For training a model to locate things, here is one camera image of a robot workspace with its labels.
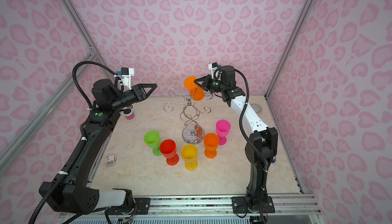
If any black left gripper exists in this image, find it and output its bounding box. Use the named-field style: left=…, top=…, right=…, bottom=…
left=111, top=84, right=157, bottom=112

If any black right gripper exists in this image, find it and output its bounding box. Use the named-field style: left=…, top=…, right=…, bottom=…
left=195, top=74, right=228, bottom=94

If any orange plastic wine glass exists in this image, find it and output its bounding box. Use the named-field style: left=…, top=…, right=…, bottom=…
left=204, top=133, right=219, bottom=159
left=184, top=77, right=205, bottom=101

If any green plastic wine glass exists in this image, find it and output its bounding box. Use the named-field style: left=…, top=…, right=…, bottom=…
left=144, top=130, right=162, bottom=156

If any magenta plastic wine glass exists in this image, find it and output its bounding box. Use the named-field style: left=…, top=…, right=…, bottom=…
left=216, top=119, right=231, bottom=145

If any red plastic wine glass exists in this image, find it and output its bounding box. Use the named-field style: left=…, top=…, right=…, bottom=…
left=159, top=139, right=179, bottom=166

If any yellow plastic wine glass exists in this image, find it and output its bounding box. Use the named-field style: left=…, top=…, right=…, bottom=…
left=181, top=144, right=198, bottom=171

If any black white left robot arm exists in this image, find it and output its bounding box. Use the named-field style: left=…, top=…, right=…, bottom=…
left=29, top=61, right=158, bottom=224

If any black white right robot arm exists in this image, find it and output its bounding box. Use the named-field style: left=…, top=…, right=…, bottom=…
left=194, top=63, right=278, bottom=222

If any small red white packet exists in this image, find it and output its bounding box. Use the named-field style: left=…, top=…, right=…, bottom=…
left=104, top=154, right=117, bottom=167

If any chrome wire wine glass rack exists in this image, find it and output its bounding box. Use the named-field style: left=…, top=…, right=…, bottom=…
left=163, top=88, right=213, bottom=145

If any aluminium diagonal frame bar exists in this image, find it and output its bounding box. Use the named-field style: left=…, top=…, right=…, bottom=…
left=1, top=48, right=93, bottom=176

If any aluminium corner frame post left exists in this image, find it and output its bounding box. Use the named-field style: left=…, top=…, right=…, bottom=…
left=48, top=0, right=126, bottom=100

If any aluminium corner frame post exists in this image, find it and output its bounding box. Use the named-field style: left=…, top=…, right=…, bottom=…
left=264, top=0, right=316, bottom=100
left=48, top=0, right=126, bottom=100

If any aluminium corner frame post right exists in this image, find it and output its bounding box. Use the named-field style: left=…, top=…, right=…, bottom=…
left=264, top=0, right=316, bottom=100

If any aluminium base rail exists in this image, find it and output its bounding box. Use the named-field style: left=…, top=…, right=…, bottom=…
left=73, top=193, right=325, bottom=224

